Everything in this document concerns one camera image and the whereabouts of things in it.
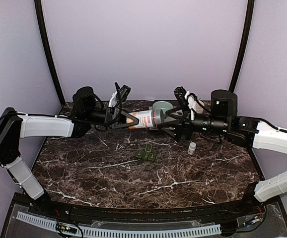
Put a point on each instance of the left circuit board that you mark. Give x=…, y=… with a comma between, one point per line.
x=65, y=228

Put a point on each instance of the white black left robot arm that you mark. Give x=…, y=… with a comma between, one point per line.
x=88, y=112

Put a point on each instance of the black right corner post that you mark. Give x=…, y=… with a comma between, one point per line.
x=242, y=46

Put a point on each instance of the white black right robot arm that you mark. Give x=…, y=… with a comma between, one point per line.
x=222, y=119

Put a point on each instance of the right circuit board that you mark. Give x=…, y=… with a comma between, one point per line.
x=254, y=220

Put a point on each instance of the small white pill bottle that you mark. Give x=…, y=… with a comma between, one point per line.
x=191, y=148

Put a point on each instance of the plain teal ceramic bowl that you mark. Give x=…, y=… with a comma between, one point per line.
x=163, y=106

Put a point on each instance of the white slotted cable duct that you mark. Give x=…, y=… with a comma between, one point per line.
x=101, y=229

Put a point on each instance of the green pill organizer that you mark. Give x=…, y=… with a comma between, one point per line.
x=146, y=154

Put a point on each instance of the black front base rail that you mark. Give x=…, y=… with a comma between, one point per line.
x=230, y=216

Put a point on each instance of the orange grey-capped pill bottle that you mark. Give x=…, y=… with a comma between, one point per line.
x=148, y=119

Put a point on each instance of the black corner post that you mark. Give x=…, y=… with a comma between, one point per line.
x=242, y=46
x=47, y=51

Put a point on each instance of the circuit board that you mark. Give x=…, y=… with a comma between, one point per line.
x=65, y=228
x=254, y=220

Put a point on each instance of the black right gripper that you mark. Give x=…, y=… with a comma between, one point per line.
x=184, y=120

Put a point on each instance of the black left corner post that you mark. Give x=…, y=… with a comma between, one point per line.
x=47, y=51

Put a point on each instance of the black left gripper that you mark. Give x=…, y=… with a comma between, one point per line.
x=113, y=117

